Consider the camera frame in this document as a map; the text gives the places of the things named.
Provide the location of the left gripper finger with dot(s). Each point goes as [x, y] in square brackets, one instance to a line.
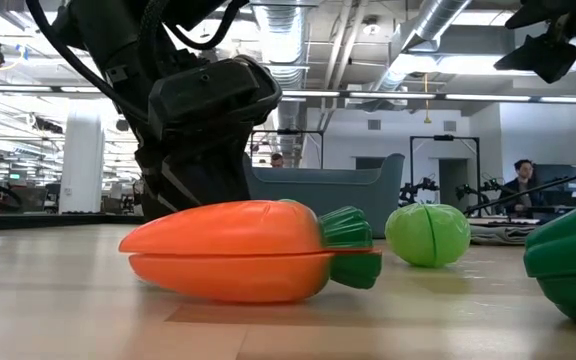
[163, 190]
[223, 175]

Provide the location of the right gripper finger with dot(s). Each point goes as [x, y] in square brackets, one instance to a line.
[538, 12]
[543, 57]

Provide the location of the orange carrot toy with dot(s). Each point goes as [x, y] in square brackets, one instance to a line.
[228, 235]

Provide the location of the dark green pepper toy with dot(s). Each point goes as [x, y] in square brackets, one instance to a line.
[573, 260]

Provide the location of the light green cabbage toy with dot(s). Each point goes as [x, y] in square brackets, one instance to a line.
[428, 235]

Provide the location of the black background robot arm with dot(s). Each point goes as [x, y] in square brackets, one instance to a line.
[475, 190]
[420, 187]

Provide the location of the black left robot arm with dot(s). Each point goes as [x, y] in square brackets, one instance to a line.
[113, 30]

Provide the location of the person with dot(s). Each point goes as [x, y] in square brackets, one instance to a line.
[277, 160]
[520, 192]

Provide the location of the white square pillar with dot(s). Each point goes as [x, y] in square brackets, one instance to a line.
[82, 160]

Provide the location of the teal plastic bin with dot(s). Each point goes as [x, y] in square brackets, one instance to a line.
[328, 195]

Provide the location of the background dark monitor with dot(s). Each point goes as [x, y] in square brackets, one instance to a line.
[565, 182]

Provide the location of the long LED light bar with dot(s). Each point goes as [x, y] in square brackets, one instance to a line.
[418, 95]

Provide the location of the grey folded towel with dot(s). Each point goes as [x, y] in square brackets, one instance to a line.
[498, 235]

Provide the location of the black background rig frame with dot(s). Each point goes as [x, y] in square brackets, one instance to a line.
[293, 132]
[443, 138]

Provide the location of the black aluminium table frame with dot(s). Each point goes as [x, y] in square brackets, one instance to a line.
[68, 220]

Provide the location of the silver ventilation duct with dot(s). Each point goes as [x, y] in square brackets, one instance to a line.
[288, 30]
[433, 25]

